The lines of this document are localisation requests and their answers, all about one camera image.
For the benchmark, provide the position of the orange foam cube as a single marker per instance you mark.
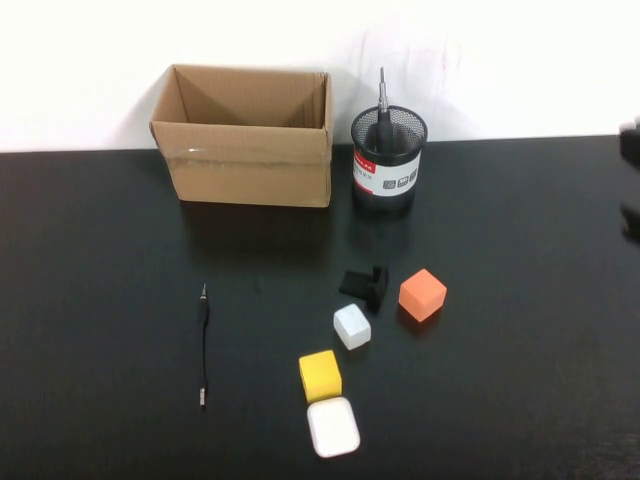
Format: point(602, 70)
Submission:
point(420, 297)

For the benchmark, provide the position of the black mesh pen holder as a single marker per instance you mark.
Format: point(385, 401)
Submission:
point(382, 177)

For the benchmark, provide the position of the flat white rounded block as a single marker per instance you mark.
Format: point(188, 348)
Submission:
point(333, 427)

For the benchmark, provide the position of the yellow foam cube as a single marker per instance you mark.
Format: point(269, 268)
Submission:
point(320, 375)

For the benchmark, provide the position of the open brown cardboard box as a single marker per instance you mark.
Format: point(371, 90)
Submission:
point(242, 160)

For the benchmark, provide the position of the black flexible bit extension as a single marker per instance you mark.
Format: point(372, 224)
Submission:
point(203, 345)

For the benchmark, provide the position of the small white cube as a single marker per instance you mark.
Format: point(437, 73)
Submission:
point(352, 326)

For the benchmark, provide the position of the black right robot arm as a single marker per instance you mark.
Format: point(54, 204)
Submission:
point(631, 150)

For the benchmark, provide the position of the black plastic bracket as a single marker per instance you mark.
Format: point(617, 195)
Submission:
point(357, 284)

